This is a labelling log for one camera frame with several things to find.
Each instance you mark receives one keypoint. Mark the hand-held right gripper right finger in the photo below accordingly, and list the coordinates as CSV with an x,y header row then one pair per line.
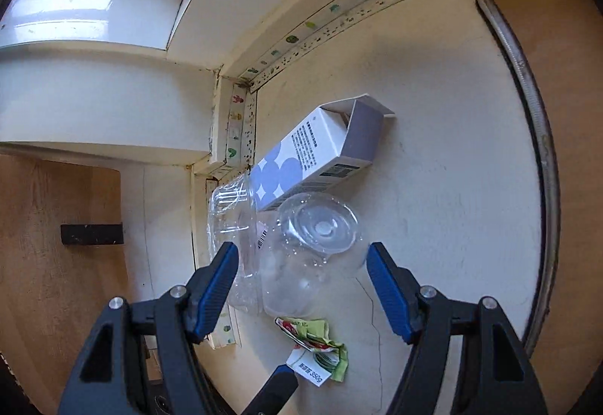
x,y
391,292

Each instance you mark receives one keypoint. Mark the metal rim strip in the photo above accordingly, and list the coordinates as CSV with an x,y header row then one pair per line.
x,y
532,90

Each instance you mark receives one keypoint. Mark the green and red wrapper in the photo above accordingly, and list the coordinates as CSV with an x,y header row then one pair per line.
x,y
311,335

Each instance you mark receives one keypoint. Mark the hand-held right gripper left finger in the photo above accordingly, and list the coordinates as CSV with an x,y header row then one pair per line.
x,y
216,283

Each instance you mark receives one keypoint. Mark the patterned sealing tape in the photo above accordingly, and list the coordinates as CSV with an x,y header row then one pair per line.
x,y
329,14

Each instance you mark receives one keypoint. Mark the black cutting board bracket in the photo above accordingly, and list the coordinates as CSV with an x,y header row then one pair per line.
x,y
92,234

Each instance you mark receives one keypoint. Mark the white box with purple dots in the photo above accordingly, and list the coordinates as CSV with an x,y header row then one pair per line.
x,y
301,151

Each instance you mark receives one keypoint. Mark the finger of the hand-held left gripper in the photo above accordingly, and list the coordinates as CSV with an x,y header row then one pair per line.
x,y
275,389

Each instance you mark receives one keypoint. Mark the clear plastic bottle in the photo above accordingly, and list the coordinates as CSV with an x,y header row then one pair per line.
x,y
320,226

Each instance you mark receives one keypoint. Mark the clear plastic container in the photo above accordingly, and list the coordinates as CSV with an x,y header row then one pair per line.
x,y
235,217

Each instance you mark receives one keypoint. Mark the cardboard sheet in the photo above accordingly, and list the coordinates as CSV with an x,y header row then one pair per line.
x,y
565,66

